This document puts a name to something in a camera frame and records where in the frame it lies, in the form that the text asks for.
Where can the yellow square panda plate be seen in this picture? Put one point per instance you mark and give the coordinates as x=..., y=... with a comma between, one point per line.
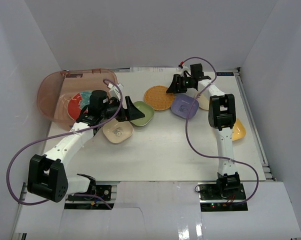
x=238, y=131

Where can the red and teal round plate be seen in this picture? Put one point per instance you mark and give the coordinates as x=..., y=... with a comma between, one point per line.
x=77, y=103

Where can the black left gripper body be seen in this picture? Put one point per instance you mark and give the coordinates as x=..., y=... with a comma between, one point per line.
x=125, y=111

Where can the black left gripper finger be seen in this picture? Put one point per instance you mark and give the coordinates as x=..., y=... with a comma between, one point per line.
x=123, y=115
x=131, y=111

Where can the white paper sheet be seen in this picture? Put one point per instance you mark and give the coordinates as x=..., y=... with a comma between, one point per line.
x=154, y=69

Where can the orange woven round plate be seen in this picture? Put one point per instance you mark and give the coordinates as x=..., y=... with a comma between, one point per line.
x=157, y=98

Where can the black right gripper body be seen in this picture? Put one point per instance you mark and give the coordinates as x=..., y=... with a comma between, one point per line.
x=185, y=83

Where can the green square panda plate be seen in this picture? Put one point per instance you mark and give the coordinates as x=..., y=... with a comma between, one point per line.
x=148, y=112

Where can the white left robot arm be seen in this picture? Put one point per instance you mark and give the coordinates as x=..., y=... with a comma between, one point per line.
x=47, y=176

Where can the blue label sticker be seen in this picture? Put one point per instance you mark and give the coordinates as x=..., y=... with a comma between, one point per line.
x=225, y=74

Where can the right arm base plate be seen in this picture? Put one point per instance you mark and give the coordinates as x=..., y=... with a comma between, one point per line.
x=211, y=200

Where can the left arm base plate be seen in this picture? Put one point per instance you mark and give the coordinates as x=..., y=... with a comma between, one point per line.
x=103, y=191

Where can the purple square panda plate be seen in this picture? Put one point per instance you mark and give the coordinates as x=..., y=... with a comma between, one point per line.
x=181, y=105

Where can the cream round floral plate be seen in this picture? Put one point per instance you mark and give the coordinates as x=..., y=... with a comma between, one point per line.
x=202, y=101

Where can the pink translucent plastic bin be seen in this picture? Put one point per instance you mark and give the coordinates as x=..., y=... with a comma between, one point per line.
x=58, y=88

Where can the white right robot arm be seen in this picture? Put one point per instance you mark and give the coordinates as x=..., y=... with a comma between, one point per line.
x=221, y=117

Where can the beige square panda plate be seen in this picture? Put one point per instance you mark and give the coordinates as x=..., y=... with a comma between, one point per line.
x=116, y=132

